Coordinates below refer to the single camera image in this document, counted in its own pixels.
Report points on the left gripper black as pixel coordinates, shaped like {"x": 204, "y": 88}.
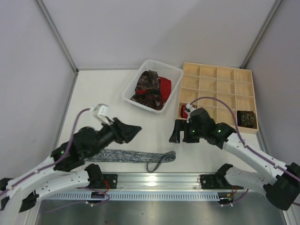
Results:
{"x": 118, "y": 131}

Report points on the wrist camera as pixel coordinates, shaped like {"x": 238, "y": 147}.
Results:
{"x": 100, "y": 112}
{"x": 189, "y": 108}

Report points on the wooden compartment tray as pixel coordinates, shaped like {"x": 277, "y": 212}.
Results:
{"x": 221, "y": 91}

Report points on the aluminium mounting rail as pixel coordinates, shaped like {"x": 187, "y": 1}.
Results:
{"x": 163, "y": 181}

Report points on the white plastic basket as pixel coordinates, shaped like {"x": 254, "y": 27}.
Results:
{"x": 169, "y": 72}

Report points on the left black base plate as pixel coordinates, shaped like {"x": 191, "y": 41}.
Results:
{"x": 109, "y": 181}

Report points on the rolled red tie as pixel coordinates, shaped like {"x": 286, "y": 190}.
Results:
{"x": 182, "y": 113}

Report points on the rolled dark patterned tie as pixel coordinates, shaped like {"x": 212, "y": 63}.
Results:
{"x": 246, "y": 119}

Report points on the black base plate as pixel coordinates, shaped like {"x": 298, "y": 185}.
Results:
{"x": 109, "y": 181}
{"x": 209, "y": 182}

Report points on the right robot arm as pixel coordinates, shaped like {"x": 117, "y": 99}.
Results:
{"x": 274, "y": 179}

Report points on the white slotted cable duct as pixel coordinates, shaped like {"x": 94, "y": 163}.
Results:
{"x": 137, "y": 196}

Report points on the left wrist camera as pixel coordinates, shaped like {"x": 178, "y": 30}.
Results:
{"x": 100, "y": 112}

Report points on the blue-grey floral tie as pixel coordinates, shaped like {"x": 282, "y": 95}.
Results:
{"x": 152, "y": 160}

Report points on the dark floral tie in basket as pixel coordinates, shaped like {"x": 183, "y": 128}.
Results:
{"x": 147, "y": 91}

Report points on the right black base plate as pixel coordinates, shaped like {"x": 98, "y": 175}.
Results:
{"x": 209, "y": 182}

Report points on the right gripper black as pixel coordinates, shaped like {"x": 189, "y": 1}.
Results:
{"x": 185, "y": 129}

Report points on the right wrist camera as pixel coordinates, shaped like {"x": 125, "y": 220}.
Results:
{"x": 189, "y": 108}

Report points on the red tie in basket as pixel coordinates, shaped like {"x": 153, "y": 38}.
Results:
{"x": 165, "y": 88}

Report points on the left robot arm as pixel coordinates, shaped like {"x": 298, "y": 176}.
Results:
{"x": 56, "y": 174}

